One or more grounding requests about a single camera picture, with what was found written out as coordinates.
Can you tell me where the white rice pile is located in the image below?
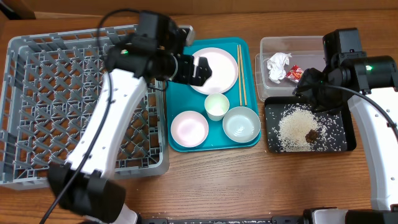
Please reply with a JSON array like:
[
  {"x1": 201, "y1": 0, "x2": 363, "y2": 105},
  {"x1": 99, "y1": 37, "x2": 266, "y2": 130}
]
[{"x1": 267, "y1": 104, "x2": 346, "y2": 152}]

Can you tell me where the red snack wrapper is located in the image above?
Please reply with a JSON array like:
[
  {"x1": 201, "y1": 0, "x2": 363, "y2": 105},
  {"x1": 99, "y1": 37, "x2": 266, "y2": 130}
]
[{"x1": 286, "y1": 65, "x2": 304, "y2": 83}]

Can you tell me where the white paper cup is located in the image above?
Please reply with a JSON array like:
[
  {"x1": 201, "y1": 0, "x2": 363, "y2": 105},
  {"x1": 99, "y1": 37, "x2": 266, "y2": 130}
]
[{"x1": 204, "y1": 93, "x2": 230, "y2": 121}]

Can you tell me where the white napkin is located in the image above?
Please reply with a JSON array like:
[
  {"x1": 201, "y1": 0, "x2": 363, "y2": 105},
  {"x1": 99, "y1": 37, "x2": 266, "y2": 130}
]
[{"x1": 267, "y1": 52, "x2": 292, "y2": 84}]

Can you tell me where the grey bowl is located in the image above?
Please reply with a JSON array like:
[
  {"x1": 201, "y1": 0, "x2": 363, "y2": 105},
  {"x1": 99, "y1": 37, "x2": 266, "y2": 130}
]
[{"x1": 223, "y1": 106, "x2": 261, "y2": 143}]

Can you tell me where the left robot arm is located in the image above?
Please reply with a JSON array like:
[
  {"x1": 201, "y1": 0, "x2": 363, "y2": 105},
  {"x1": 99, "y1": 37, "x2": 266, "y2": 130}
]
[{"x1": 47, "y1": 11, "x2": 212, "y2": 223}]

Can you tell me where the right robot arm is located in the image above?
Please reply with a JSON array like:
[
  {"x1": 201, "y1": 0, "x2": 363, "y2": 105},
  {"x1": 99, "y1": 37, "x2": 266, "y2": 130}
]
[{"x1": 293, "y1": 28, "x2": 397, "y2": 223}]

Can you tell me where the black tray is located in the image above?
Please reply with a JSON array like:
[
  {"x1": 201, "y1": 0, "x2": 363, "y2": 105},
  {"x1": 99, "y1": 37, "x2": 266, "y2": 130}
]
[{"x1": 263, "y1": 95, "x2": 358, "y2": 154}]

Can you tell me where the large white plate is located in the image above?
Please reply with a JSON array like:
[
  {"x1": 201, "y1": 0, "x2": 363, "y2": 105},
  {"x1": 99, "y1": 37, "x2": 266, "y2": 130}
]
[{"x1": 192, "y1": 47, "x2": 238, "y2": 95}]

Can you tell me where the teal serving tray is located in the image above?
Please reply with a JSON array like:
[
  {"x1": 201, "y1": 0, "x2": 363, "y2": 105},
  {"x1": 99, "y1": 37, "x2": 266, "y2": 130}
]
[{"x1": 166, "y1": 37, "x2": 261, "y2": 152}]

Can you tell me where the small white plate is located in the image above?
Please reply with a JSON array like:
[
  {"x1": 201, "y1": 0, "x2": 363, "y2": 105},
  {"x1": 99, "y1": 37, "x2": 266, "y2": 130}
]
[{"x1": 170, "y1": 111, "x2": 209, "y2": 147}]

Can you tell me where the right wooden chopstick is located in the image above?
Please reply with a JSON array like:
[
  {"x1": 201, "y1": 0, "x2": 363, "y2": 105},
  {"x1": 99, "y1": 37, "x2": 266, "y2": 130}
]
[{"x1": 238, "y1": 45, "x2": 248, "y2": 106}]

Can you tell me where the clear plastic bin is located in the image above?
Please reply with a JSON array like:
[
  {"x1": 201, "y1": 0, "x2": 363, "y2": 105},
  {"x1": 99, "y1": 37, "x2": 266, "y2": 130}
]
[{"x1": 255, "y1": 36, "x2": 325, "y2": 101}]

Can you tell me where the grey plastic dish rack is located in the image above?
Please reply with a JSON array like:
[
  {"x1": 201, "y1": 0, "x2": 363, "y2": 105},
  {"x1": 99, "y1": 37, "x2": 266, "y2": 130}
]
[{"x1": 1, "y1": 25, "x2": 169, "y2": 190}]

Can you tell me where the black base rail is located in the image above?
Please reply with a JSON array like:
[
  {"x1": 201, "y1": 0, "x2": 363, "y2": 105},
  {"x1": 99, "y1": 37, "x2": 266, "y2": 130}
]
[{"x1": 137, "y1": 215, "x2": 310, "y2": 224}]

